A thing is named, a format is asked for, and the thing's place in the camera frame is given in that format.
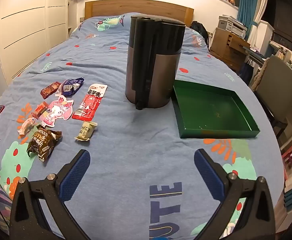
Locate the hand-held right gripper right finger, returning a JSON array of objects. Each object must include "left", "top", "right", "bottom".
[{"left": 194, "top": 149, "right": 276, "bottom": 240}]

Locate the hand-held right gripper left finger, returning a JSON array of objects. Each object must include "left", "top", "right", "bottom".
[{"left": 9, "top": 149, "right": 91, "bottom": 240}]

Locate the brown crinkled snack packet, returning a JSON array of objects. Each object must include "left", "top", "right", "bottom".
[{"left": 27, "top": 127, "right": 63, "bottom": 162}]

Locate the green box tray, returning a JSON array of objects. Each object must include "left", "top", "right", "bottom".
[{"left": 173, "top": 79, "right": 260, "bottom": 139}]

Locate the pink cartoon snack packet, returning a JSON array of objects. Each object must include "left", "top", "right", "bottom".
[{"left": 40, "top": 94, "right": 75, "bottom": 128}]

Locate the maroon snack packet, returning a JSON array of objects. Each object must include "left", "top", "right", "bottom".
[{"left": 41, "top": 81, "right": 62, "bottom": 99}]

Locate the red and white snack packet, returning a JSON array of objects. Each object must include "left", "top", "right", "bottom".
[{"left": 72, "top": 84, "right": 108, "bottom": 120}]

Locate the blue and white snack packet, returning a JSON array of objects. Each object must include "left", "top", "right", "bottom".
[{"left": 55, "top": 77, "right": 85, "bottom": 97}]

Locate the small white candy packet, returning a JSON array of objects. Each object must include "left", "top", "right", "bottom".
[{"left": 16, "top": 117, "right": 36, "bottom": 136}]

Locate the small beige snack packet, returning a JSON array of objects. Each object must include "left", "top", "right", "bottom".
[{"left": 75, "top": 121, "right": 98, "bottom": 142}]

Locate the small red candy packet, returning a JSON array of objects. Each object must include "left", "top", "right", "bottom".
[{"left": 31, "top": 101, "right": 49, "bottom": 119}]

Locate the dark blue bag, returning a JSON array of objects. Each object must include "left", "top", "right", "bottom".
[{"left": 237, "top": 60, "right": 255, "bottom": 85}]

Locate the white wardrobe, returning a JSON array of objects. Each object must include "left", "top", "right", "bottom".
[{"left": 0, "top": 0, "right": 73, "bottom": 79}]

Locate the grey chair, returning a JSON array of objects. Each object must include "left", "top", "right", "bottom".
[{"left": 251, "top": 55, "right": 292, "bottom": 140}]

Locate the teal edged desk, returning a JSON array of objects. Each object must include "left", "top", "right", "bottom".
[{"left": 246, "top": 47, "right": 270, "bottom": 68}]

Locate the wooden cabinet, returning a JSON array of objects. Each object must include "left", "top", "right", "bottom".
[{"left": 209, "top": 27, "right": 251, "bottom": 72}]

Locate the black backpack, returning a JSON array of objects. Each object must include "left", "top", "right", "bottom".
[{"left": 190, "top": 20, "right": 209, "bottom": 48}]

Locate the white printer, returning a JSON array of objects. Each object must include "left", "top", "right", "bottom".
[{"left": 217, "top": 15, "right": 249, "bottom": 39}]

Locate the long teal curtain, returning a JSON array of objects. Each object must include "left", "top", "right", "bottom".
[{"left": 237, "top": 0, "right": 261, "bottom": 40}]

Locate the wooden bed headboard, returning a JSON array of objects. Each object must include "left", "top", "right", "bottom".
[{"left": 85, "top": 0, "right": 194, "bottom": 27}]

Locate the beige braided rope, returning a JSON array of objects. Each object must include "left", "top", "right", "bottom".
[{"left": 251, "top": 66, "right": 264, "bottom": 92}]

